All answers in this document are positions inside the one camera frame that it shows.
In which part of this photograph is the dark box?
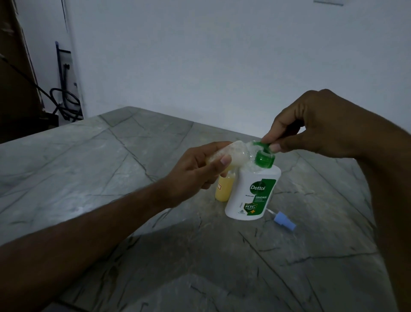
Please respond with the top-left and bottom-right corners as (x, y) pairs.
(40, 112), (60, 129)

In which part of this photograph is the person's left forearm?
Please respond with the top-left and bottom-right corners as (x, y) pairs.
(0, 185), (179, 312)

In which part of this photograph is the brown wooden door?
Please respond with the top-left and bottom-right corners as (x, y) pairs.
(0, 0), (44, 142)

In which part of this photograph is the person's left hand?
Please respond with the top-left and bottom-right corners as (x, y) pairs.
(164, 141), (232, 208)

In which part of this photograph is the small clear bottle blue cap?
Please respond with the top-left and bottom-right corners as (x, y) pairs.
(205, 141), (257, 169)

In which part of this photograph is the person's right forearm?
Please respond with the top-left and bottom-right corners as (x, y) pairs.
(358, 112), (411, 312)

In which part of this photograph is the small blue spray cap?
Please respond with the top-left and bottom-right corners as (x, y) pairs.
(266, 209), (297, 231)

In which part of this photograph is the thin black cable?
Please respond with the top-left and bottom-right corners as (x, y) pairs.
(0, 54), (60, 111)

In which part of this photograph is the small clear bottle red label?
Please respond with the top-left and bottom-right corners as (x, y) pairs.
(215, 172), (236, 202)

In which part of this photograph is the black coiled hose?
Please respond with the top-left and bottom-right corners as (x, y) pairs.
(50, 88), (83, 123)

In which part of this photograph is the white green hand sanitizer bottle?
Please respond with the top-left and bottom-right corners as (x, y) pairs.
(224, 141), (282, 221)

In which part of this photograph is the person's right hand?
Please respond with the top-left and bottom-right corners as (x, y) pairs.
(261, 89), (383, 160)

